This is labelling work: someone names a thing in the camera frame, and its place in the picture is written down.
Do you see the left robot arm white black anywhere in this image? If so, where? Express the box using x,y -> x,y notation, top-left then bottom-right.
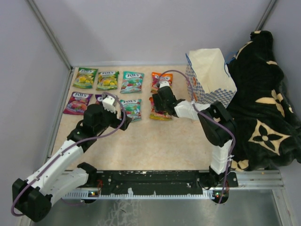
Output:
10,102 -> 132,222

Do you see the orange snack packet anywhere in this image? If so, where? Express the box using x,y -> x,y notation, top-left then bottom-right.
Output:
149,97 -> 172,121
151,72 -> 173,94

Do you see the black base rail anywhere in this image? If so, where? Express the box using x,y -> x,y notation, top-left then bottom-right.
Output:
80,170 -> 238,196

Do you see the blue checkered paper bag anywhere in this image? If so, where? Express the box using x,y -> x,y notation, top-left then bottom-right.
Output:
185,48 -> 237,108

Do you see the black floral blanket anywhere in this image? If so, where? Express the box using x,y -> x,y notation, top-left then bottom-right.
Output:
227,31 -> 301,171

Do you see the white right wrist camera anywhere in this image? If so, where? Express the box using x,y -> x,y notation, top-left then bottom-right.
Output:
156,81 -> 170,89

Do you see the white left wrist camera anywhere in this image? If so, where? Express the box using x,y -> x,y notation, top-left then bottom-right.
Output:
102,92 -> 118,113

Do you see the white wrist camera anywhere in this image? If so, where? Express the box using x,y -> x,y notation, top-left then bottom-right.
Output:
102,92 -> 118,113
156,81 -> 170,89

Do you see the purple snack packet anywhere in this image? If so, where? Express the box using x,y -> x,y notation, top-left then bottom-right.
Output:
95,94 -> 117,106
63,92 -> 93,115

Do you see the green snack packet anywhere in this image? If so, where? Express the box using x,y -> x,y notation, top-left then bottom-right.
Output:
73,67 -> 98,89
96,71 -> 119,90

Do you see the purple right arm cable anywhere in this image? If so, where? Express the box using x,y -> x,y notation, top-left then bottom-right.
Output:
157,69 -> 237,204

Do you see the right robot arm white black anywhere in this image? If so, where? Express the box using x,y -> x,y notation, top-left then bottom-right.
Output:
152,86 -> 236,189

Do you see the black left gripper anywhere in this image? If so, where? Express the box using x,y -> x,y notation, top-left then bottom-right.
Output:
94,101 -> 132,134

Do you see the teal snack packet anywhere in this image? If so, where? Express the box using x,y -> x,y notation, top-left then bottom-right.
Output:
120,99 -> 142,121
120,71 -> 144,94

